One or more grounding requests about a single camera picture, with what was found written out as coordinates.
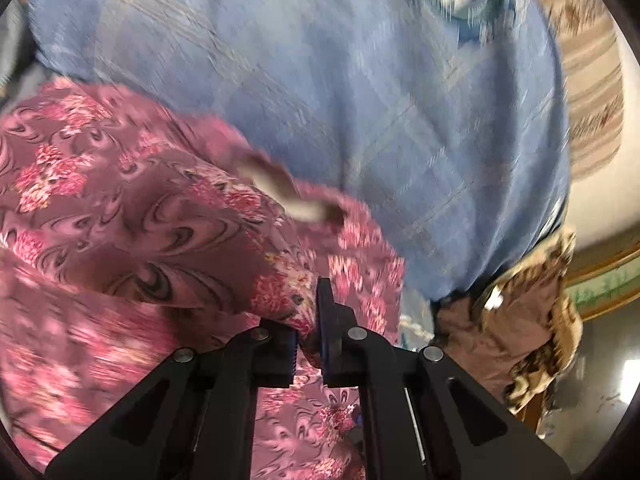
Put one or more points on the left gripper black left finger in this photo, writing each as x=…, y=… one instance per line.
x=264, y=356

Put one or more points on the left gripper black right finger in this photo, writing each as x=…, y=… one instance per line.
x=350, y=354

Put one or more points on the pink floral garment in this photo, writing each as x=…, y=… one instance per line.
x=129, y=231

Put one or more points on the brown leopard print cloth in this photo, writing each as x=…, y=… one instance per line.
x=522, y=331

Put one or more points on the green gold framed panel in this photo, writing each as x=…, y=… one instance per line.
x=600, y=288

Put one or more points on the blue plaid pillow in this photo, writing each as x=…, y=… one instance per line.
x=446, y=117

